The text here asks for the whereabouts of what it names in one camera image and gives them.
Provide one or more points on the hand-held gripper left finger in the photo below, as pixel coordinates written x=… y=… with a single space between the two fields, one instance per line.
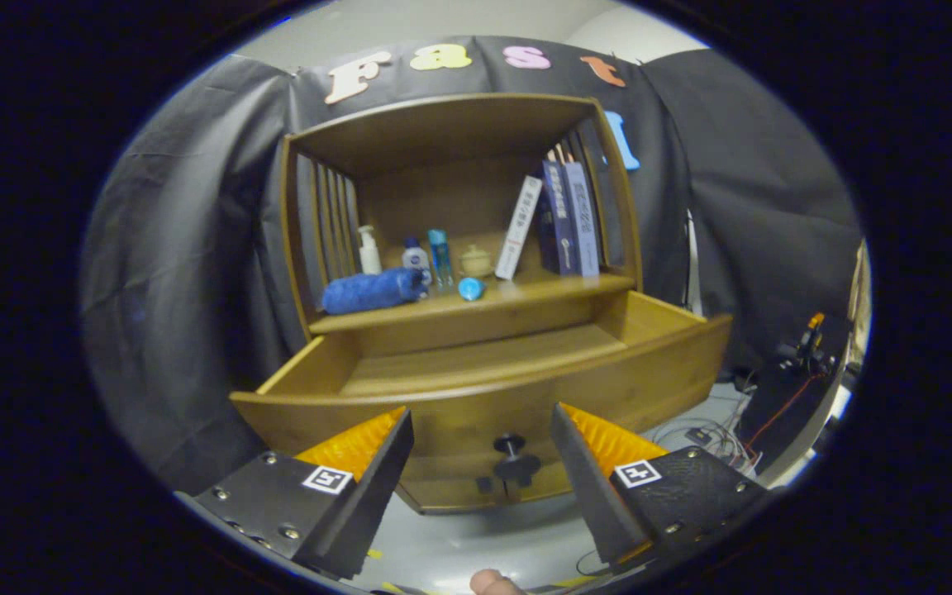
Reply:
x=377 y=487

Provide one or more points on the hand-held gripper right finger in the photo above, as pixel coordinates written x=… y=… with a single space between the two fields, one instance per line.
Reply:
x=587 y=487

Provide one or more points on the wooden drawer with black knob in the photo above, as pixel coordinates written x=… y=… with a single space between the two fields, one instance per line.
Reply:
x=459 y=413

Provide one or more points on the small light blue round item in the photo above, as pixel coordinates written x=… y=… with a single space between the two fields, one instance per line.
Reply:
x=471 y=288

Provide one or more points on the wooden countertop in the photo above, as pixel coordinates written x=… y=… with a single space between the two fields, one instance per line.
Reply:
x=525 y=291

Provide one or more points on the wooden cabinet with shelf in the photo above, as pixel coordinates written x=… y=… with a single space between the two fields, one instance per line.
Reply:
x=443 y=132

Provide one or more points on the rolled blue towel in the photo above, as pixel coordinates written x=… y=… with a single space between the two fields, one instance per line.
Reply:
x=368 y=292

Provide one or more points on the small white bottle blue cap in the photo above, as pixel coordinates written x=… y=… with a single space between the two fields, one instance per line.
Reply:
x=416 y=260

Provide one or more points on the white pump bottle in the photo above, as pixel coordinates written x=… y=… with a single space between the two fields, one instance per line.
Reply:
x=369 y=256

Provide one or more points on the black device with orange part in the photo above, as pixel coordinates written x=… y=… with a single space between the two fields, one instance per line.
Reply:
x=798 y=388

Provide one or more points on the clear blue bottle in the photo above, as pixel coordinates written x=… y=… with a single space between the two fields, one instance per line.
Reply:
x=440 y=258

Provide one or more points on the beige lidded ceramic cup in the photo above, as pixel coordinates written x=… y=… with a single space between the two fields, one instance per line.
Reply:
x=476 y=263

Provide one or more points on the light purple book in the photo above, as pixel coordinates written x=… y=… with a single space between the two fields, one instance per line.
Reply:
x=583 y=219

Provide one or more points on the white book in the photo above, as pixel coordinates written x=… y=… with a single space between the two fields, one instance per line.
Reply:
x=519 y=227

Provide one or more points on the dark blue book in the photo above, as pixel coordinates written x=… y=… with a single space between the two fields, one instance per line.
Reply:
x=560 y=219

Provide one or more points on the black backdrop cloth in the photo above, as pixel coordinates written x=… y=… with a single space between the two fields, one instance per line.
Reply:
x=178 y=231

